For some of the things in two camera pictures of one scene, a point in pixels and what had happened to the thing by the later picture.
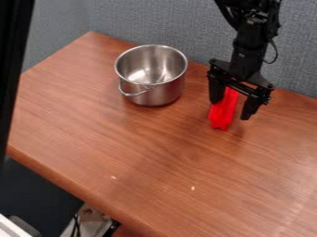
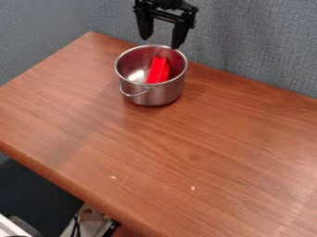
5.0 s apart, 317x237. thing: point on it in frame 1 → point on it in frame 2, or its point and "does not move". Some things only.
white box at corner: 14,227 does not move
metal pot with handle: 150,71 does not move
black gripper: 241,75 → 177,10
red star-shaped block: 223,111 → 158,73
